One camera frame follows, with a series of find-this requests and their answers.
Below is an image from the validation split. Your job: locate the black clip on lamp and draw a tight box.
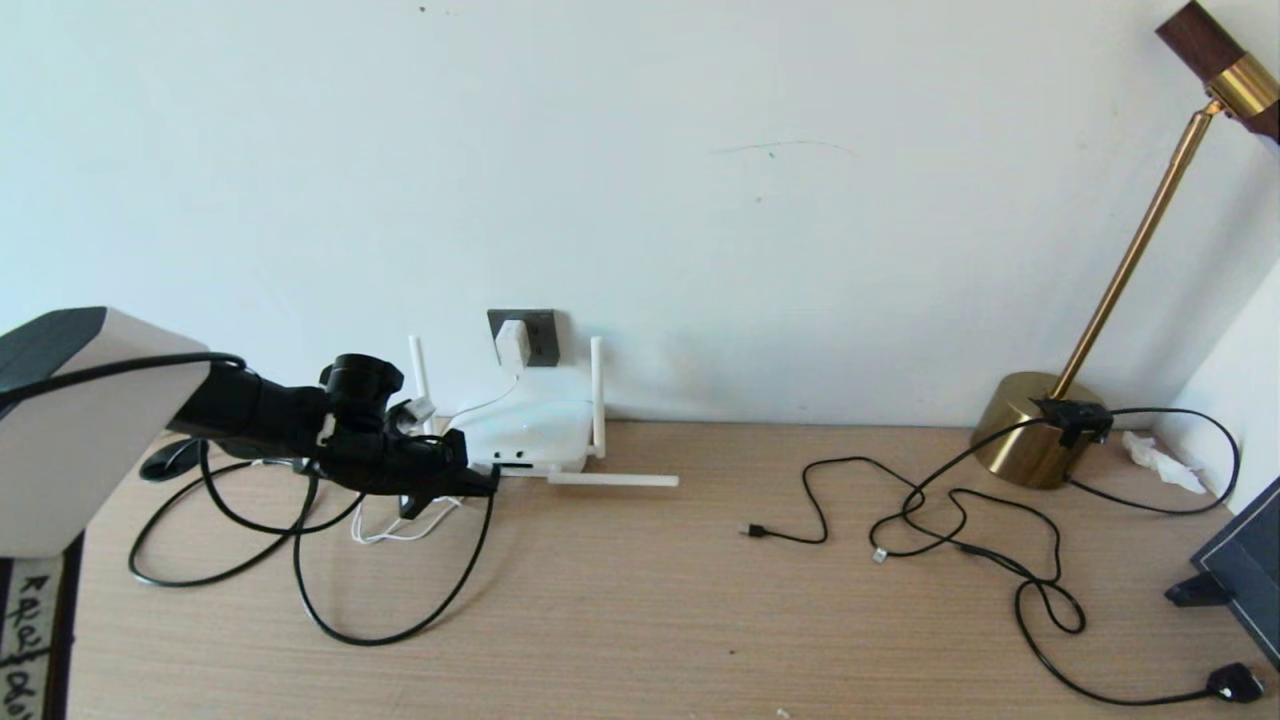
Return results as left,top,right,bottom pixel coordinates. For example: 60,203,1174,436
1028,398,1113,449

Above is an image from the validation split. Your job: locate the black network cable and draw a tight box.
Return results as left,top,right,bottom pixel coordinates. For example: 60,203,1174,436
128,462,501,646

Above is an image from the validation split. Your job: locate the white router with antennas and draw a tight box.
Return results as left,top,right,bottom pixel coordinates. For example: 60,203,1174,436
408,337,681,489

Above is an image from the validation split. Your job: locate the black clip stand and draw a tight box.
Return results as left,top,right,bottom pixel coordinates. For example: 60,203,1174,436
1165,575,1231,608

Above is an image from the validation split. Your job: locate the black lamp power cord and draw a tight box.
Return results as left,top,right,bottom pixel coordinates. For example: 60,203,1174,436
870,408,1263,707

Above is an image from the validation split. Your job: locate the black cable with white connector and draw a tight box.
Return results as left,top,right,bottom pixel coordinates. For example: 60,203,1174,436
868,488,1061,586

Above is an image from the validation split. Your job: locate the black USB cable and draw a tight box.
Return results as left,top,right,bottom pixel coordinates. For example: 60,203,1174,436
740,458,926,546

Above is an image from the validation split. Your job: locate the gold desk lamp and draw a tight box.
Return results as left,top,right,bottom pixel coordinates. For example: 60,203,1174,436
968,0,1280,491

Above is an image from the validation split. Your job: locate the crumpled white tissue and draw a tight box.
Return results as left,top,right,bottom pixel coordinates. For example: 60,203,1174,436
1120,432,1206,497

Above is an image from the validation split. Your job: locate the grey wall socket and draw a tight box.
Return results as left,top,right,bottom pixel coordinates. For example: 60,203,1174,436
487,309,559,368

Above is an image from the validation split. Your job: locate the thin white power cable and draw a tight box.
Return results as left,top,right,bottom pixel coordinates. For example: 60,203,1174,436
352,368,523,546

